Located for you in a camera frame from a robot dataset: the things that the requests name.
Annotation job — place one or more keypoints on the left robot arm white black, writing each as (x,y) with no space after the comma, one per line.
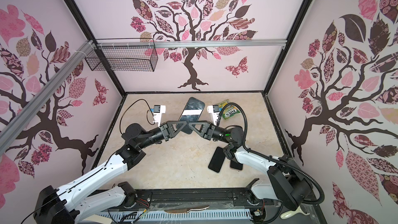
(77,200)

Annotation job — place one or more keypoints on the black phone case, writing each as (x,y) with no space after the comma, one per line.
(191,113)

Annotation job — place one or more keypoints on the aluminium rail left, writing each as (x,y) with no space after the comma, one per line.
(17,125)

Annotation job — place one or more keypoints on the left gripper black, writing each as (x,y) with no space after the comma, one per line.
(168,130)

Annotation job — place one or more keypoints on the black phone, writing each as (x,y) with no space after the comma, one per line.
(217,160)
(236,165)

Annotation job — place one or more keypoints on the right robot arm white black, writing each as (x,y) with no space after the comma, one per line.
(285,185)

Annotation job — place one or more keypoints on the black phone right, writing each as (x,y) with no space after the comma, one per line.
(236,165)

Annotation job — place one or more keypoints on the black phone middle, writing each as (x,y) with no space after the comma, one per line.
(217,160)

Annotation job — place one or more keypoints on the white peeler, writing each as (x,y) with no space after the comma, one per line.
(290,214)

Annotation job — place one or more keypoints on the green snack packet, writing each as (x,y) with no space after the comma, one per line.
(230,111)

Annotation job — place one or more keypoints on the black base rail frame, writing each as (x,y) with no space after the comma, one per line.
(179,201)

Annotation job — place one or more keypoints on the black wire basket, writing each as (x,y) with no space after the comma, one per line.
(123,54)

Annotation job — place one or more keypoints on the white slotted cable duct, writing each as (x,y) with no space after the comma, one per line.
(163,217)

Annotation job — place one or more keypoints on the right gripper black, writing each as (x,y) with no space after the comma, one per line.
(210,133)

